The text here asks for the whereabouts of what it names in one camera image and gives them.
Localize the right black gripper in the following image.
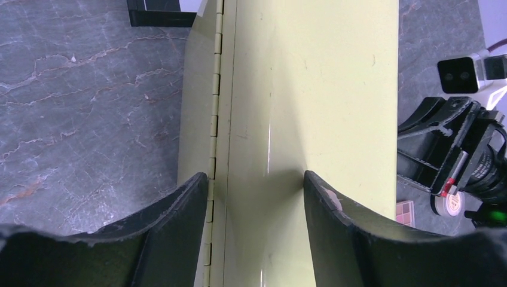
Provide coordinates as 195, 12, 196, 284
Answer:
397, 97, 506, 199

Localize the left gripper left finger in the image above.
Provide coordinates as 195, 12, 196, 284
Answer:
1, 173, 208, 286

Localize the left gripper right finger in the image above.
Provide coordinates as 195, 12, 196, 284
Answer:
304, 170, 506, 286

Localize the green makeup organizer box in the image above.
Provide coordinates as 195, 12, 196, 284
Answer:
178, 1, 399, 286

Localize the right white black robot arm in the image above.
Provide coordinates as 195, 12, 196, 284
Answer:
397, 96, 506, 227

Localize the eyeshadow palette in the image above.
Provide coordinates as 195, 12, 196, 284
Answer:
396, 200, 415, 228

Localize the round powder jar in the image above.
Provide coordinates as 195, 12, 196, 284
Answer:
430, 192, 465, 218

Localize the black white checkerboard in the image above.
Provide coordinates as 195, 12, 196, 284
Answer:
127, 0, 197, 28

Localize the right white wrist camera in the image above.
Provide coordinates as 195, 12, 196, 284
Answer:
436, 50, 506, 110

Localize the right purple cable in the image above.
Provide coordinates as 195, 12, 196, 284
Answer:
487, 38, 507, 53

